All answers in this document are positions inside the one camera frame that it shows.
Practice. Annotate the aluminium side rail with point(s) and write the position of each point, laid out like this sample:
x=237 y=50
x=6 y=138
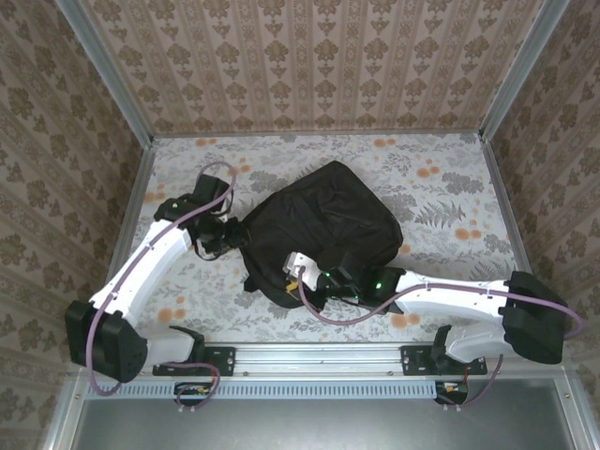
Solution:
x=500 y=187
x=138 y=187

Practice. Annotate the grey metal sheet panel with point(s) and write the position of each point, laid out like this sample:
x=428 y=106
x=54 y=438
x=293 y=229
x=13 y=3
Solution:
x=304 y=426

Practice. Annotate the black backpack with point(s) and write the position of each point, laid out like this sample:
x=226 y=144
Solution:
x=328 y=211

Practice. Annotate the thin aluminium edge strip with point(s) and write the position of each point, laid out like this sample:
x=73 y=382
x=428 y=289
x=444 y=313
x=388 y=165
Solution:
x=422 y=132

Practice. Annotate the aluminium corner post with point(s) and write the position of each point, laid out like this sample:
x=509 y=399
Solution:
x=108 y=75
x=520 y=70

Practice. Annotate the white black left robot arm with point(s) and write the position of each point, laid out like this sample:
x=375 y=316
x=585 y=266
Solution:
x=140 y=267

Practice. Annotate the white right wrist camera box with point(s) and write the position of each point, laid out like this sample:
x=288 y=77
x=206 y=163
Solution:
x=295 y=265

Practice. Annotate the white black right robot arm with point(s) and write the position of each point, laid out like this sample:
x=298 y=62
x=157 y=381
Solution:
x=450 y=297

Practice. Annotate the wide aluminium base rail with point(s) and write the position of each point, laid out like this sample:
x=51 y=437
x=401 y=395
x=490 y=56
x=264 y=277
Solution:
x=319 y=358

